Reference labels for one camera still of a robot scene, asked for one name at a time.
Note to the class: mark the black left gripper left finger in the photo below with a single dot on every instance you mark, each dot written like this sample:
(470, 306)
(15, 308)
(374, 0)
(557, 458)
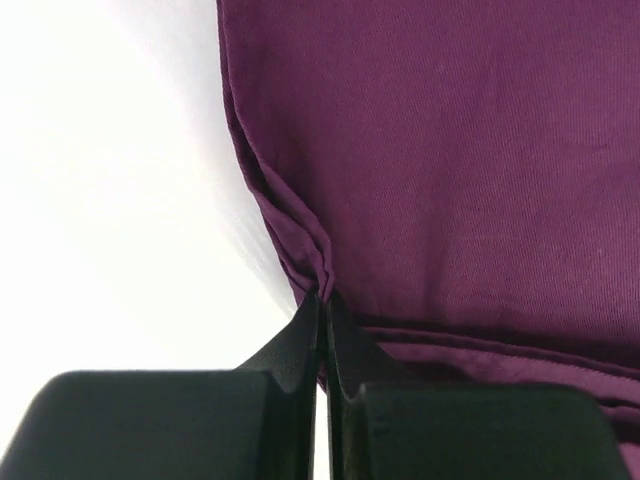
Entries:
(252, 422)

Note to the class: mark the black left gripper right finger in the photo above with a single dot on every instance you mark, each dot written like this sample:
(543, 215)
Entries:
(385, 423)

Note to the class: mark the purple cloth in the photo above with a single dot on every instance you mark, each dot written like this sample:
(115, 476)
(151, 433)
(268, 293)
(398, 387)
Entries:
(465, 174)

